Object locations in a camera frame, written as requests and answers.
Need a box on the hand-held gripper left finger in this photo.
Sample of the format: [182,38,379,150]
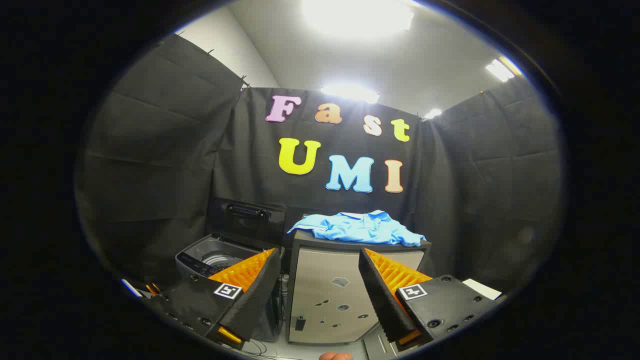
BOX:
[149,248,282,350]

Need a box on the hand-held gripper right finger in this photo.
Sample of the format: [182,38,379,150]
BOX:
[358,247,502,354]

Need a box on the grey washing machine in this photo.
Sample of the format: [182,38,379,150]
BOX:
[175,232,286,343]

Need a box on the dark washing machine lid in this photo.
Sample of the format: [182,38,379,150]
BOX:
[207,197,287,249]

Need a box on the light blue polo shirt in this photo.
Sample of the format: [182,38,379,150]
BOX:
[286,210,427,248]

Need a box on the grey cabinet with dark top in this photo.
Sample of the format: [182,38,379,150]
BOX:
[286,230,432,346]

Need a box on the black backdrop cloth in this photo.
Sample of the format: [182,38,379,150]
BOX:
[75,32,563,301]

